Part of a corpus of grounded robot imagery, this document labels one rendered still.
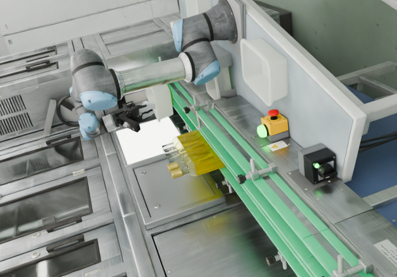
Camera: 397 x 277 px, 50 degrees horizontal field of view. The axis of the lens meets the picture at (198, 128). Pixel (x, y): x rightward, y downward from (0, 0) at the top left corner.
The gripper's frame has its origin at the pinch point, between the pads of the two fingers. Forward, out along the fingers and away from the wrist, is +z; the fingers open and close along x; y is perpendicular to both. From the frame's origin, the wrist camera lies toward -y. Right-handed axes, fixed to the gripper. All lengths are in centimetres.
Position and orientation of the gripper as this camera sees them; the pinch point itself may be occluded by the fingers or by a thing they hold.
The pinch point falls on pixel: (155, 107)
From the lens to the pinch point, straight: 199.5
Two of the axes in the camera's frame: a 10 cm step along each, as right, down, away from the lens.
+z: 9.2, -3.8, 1.3
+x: 2.1, 7.2, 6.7
